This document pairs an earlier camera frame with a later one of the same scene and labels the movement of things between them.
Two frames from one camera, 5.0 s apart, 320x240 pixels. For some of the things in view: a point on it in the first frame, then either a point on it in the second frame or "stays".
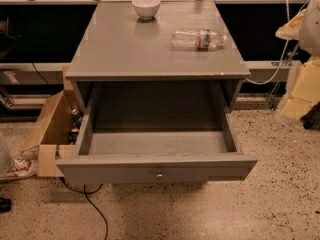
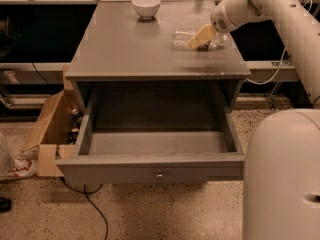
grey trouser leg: x=6 y=158 stays
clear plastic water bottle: x=197 y=39 stays
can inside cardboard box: x=76 y=118 stays
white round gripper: x=310 y=27 → x=222 y=20
